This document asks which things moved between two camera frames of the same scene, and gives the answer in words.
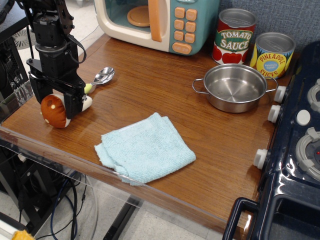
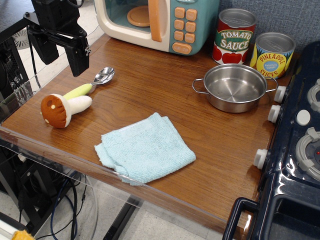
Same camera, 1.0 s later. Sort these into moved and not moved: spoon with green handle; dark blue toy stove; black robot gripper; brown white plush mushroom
Moved: black robot gripper
Not moved: brown white plush mushroom; spoon with green handle; dark blue toy stove
